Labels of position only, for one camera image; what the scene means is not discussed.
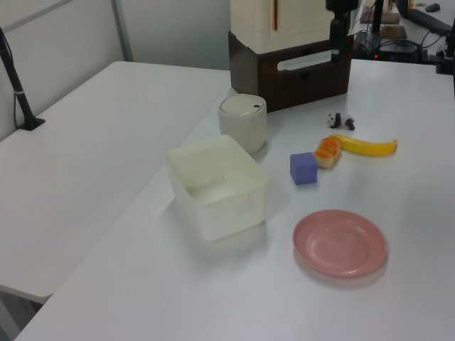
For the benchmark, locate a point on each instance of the black Franka gripper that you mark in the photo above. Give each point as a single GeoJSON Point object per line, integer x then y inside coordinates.
{"type": "Point", "coordinates": [341, 3]}

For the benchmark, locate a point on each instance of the purple cube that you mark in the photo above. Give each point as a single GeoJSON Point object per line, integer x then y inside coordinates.
{"type": "Point", "coordinates": [303, 168]}

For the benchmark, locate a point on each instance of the pink plastic plate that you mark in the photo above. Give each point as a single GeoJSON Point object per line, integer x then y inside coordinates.
{"type": "Point", "coordinates": [339, 247]}

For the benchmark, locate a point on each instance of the black stand with base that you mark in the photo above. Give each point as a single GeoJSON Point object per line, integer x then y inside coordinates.
{"type": "Point", "coordinates": [375, 21]}

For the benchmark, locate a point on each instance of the black electronic box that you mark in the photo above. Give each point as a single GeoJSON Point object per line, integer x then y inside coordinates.
{"type": "Point", "coordinates": [396, 49]}

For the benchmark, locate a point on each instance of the cream toy fridge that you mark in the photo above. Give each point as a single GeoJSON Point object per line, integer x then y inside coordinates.
{"type": "Point", "coordinates": [281, 21]}

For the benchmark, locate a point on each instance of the dark brown drawer cabinet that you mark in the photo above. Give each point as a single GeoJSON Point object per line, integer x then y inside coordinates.
{"type": "Point", "coordinates": [284, 78]}

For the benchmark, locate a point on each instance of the small panda figurine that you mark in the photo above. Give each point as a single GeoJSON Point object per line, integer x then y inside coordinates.
{"type": "Point", "coordinates": [339, 120]}

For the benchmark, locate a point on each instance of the dark computer mouse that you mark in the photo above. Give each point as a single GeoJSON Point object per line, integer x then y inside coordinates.
{"type": "Point", "coordinates": [432, 6]}

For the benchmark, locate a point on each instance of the black table clamp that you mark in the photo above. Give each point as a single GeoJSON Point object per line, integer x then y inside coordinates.
{"type": "Point", "coordinates": [444, 60]}

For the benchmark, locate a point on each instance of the yellow toy banana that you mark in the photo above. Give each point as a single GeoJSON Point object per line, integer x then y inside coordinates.
{"type": "Point", "coordinates": [366, 145]}

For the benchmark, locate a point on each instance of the orange salmon sushi toy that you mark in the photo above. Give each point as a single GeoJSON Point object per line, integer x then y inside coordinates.
{"type": "Point", "coordinates": [327, 152]}

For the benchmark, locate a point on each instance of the small beige lidded bin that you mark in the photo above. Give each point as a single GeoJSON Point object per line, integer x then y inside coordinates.
{"type": "Point", "coordinates": [243, 124]}

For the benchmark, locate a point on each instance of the white plastic storage box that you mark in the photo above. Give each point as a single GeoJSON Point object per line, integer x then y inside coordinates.
{"type": "Point", "coordinates": [217, 184]}

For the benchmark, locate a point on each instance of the black camera stand pole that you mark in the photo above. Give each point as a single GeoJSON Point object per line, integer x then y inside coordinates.
{"type": "Point", "coordinates": [16, 85]}

